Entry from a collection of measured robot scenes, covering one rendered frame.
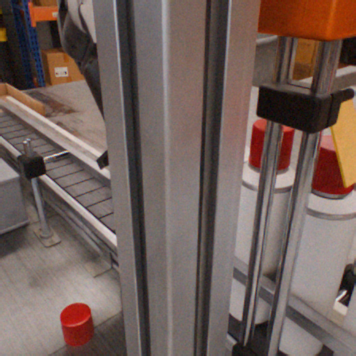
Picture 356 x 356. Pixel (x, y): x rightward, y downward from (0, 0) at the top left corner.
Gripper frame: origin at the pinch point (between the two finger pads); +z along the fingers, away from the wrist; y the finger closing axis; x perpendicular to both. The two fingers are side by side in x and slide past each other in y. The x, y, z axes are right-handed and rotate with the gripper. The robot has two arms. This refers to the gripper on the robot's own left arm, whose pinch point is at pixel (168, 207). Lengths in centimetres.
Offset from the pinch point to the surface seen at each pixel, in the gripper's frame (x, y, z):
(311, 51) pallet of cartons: 162, 323, -75
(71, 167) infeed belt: 25.6, 0.3, -13.8
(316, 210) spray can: -22.0, -2.4, 4.3
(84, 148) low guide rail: 22.7, 3.0, -15.6
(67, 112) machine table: 62, 20, -37
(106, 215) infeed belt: 11.9, -2.9, -2.6
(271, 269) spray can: -13.9, -1.4, 8.8
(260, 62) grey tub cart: 127, 199, -63
